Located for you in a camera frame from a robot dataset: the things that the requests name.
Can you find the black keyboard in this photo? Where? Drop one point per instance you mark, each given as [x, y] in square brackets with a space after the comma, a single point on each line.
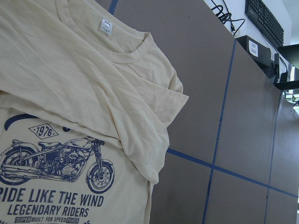
[265, 21]

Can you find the cream long-sleeve graphic shirt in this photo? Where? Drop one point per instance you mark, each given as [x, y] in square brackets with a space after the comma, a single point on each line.
[85, 102]

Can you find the black box with label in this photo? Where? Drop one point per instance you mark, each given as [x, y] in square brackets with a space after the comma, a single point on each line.
[259, 53]

